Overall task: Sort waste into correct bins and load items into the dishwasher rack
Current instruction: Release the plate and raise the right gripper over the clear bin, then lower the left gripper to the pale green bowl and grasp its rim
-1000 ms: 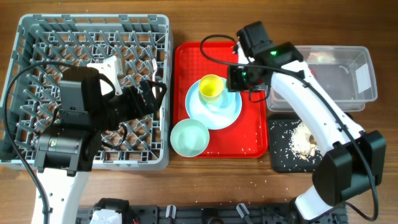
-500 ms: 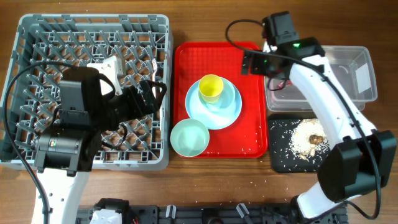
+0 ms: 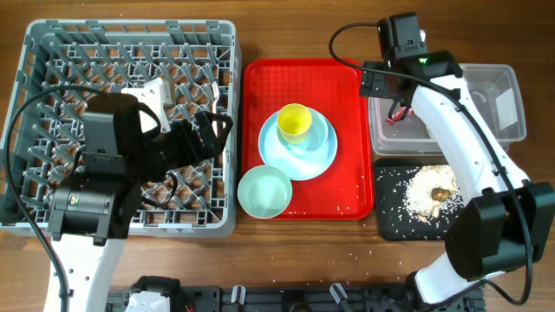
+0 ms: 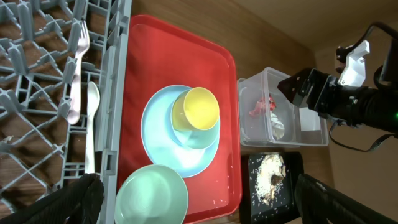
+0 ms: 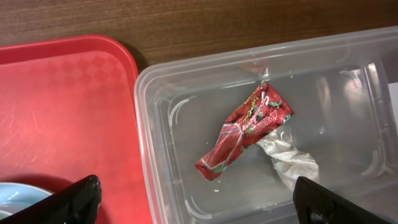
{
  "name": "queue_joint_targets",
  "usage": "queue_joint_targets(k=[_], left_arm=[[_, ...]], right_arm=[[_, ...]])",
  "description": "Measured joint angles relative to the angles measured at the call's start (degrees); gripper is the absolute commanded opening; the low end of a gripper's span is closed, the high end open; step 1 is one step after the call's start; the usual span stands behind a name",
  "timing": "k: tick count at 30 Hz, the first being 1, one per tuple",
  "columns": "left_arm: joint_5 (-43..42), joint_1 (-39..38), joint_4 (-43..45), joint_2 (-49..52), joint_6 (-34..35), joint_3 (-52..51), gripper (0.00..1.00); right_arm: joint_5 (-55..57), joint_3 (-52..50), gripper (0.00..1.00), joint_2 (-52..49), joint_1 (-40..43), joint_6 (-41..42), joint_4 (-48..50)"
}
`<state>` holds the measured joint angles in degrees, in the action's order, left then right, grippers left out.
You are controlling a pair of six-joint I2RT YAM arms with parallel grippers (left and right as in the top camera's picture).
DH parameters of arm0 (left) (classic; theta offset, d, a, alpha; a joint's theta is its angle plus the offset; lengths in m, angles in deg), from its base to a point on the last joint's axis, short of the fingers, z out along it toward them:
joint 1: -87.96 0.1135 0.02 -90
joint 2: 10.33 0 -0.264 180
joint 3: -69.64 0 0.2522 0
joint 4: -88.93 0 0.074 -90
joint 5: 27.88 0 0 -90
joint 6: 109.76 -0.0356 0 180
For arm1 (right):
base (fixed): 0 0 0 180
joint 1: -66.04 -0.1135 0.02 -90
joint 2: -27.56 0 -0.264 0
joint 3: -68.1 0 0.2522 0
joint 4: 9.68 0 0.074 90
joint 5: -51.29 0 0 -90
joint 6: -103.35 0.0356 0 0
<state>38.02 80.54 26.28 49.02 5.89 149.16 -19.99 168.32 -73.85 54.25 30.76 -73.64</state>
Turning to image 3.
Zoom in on white plastic fork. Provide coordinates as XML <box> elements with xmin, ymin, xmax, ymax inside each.
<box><xmin>210</xmin><ymin>81</ymin><xmax>229</xmax><ymax>183</ymax></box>

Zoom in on red snack wrapper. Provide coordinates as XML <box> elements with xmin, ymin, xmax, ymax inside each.
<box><xmin>385</xmin><ymin>107</ymin><xmax>415</xmax><ymax>125</ymax></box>

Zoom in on green food bowl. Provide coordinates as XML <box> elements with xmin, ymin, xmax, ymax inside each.
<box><xmin>238</xmin><ymin>165</ymin><xmax>292</xmax><ymax>219</ymax></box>

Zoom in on light blue plate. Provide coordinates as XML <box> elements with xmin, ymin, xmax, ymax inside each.
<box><xmin>258</xmin><ymin>112</ymin><xmax>338</xmax><ymax>180</ymax></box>

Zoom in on rice and mushroom leftovers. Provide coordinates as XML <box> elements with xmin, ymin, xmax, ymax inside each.
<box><xmin>402</xmin><ymin>165</ymin><xmax>462</xmax><ymax>224</ymax></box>

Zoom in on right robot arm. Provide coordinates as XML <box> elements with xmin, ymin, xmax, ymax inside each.
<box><xmin>361</xmin><ymin>13</ymin><xmax>554</xmax><ymax>311</ymax></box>

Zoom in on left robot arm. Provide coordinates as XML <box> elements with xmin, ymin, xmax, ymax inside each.
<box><xmin>44</xmin><ymin>94</ymin><xmax>233</xmax><ymax>311</ymax></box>

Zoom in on grey plastic dishwasher rack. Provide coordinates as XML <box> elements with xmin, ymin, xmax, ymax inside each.
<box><xmin>1</xmin><ymin>20</ymin><xmax>242</xmax><ymax>237</ymax></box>

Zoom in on yellow plastic cup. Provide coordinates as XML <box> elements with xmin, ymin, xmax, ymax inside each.
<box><xmin>277</xmin><ymin>103</ymin><xmax>312</xmax><ymax>145</ymax></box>

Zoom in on clear plastic storage bin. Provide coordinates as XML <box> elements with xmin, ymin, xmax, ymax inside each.
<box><xmin>368</xmin><ymin>63</ymin><xmax>526</xmax><ymax>156</ymax></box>

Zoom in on small green saucer bowl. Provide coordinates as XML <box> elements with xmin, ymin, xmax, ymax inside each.
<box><xmin>277</xmin><ymin>110</ymin><xmax>329</xmax><ymax>153</ymax></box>

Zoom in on red plastic serving tray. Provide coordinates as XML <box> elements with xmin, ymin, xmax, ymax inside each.
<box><xmin>241</xmin><ymin>58</ymin><xmax>375</xmax><ymax>221</ymax></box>

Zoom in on black plastic tray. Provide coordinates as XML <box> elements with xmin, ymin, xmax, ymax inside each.
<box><xmin>374</xmin><ymin>157</ymin><xmax>465</xmax><ymax>241</ymax></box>

